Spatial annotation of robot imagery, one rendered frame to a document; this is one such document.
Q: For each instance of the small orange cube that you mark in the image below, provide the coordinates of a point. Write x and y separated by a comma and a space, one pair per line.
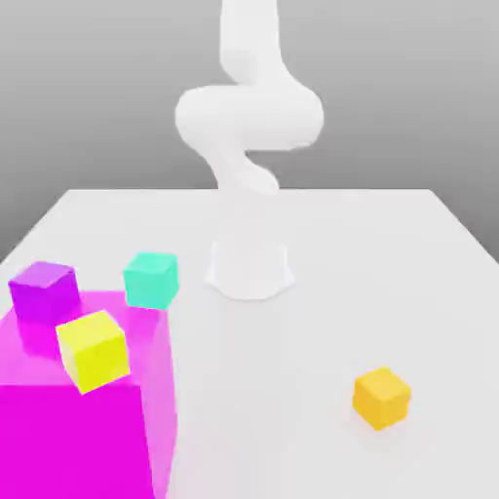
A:
381, 398

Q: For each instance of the small purple cube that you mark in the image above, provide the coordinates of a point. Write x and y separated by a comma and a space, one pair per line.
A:
43, 292

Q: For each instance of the small turquoise cube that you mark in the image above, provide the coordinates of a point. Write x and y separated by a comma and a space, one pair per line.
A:
151, 281

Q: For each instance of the large magenta box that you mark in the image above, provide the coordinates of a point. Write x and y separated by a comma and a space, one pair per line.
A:
70, 436

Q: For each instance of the small yellow cube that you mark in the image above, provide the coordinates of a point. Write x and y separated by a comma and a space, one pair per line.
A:
93, 353

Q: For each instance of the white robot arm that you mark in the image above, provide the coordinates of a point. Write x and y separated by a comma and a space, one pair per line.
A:
249, 117

